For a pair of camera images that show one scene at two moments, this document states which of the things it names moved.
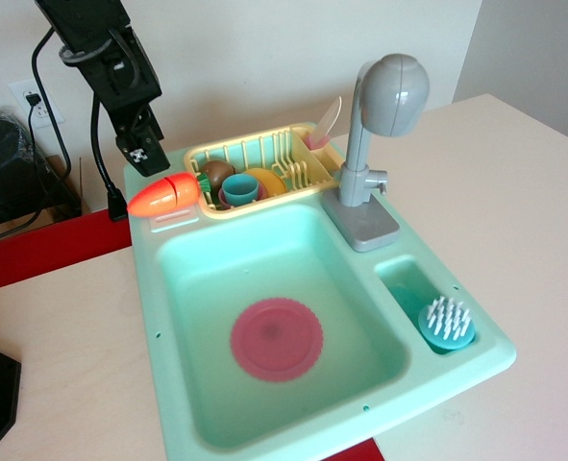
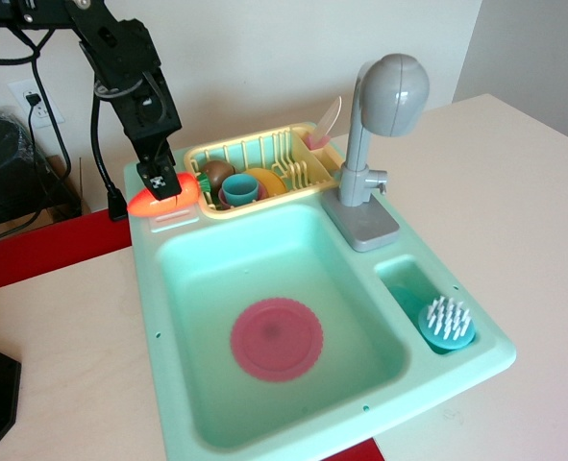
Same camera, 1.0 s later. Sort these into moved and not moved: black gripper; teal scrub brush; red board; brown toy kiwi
Moved: black gripper
Not moved: brown toy kiwi; red board; teal scrub brush
